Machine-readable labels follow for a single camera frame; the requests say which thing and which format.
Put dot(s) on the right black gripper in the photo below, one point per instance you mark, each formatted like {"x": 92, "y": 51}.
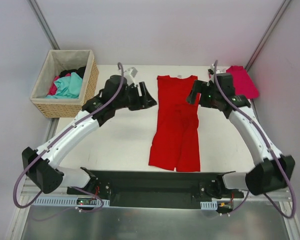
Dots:
{"x": 203, "y": 93}

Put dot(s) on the right white cable duct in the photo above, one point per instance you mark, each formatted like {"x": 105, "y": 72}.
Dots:
{"x": 209, "y": 205}

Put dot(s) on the white cable duct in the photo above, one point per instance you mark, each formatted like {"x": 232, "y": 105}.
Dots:
{"x": 55, "y": 201}
{"x": 209, "y": 205}

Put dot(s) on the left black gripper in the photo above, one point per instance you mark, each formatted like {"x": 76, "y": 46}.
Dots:
{"x": 137, "y": 97}

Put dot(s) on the pink t shirt in basket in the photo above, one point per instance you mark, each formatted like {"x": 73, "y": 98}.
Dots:
{"x": 56, "y": 88}

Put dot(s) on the red t shirt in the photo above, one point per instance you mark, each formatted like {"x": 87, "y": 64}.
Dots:
{"x": 175, "y": 145}

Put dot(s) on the teal t shirt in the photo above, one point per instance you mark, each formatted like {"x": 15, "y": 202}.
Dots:
{"x": 72, "y": 87}

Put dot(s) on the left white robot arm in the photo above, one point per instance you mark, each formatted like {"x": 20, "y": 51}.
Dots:
{"x": 42, "y": 165}

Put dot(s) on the black t shirt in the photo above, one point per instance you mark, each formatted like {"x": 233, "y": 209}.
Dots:
{"x": 80, "y": 72}

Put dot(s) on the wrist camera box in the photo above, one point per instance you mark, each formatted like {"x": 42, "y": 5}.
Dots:
{"x": 211, "y": 70}
{"x": 130, "y": 73}

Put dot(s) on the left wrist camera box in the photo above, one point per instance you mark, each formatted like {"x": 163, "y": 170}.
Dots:
{"x": 130, "y": 73}

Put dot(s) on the left white cable duct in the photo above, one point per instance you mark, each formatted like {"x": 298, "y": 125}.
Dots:
{"x": 55, "y": 201}

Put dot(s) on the wicker basket with cloth liner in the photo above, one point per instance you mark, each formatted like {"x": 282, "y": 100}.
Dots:
{"x": 55, "y": 62}

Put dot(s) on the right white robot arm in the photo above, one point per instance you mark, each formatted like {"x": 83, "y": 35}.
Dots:
{"x": 272, "y": 170}

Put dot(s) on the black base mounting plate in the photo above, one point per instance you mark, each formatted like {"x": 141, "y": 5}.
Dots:
{"x": 171, "y": 190}

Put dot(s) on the magenta t shirt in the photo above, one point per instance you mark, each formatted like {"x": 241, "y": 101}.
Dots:
{"x": 242, "y": 82}

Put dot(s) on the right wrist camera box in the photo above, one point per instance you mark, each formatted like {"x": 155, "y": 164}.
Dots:
{"x": 211, "y": 70}

